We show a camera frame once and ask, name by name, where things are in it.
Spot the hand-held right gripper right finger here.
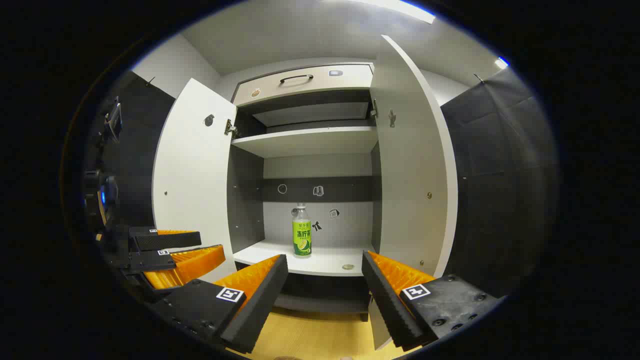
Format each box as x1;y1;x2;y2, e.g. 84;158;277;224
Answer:
361;250;503;352

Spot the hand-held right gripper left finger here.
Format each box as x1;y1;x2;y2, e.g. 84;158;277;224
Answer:
150;254;289;355

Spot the green label clear bottle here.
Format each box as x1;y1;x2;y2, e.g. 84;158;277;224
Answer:
292;202;313;258

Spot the white cabinet door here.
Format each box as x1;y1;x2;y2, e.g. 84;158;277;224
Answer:
152;77;238;283
368;34;459;351

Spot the white grey cabinet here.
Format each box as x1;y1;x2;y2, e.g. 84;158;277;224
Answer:
227;62;383;321

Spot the white cabinet shelf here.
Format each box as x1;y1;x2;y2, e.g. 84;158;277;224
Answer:
232;239;377;277
231;126;379;159

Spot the white cabinet drawer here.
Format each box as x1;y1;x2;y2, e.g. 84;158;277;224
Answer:
232;63;375;107

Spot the black mounted device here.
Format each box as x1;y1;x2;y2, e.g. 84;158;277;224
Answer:
102;96;124;144

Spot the long ceiling light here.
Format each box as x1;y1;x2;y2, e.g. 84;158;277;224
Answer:
345;0;437;25

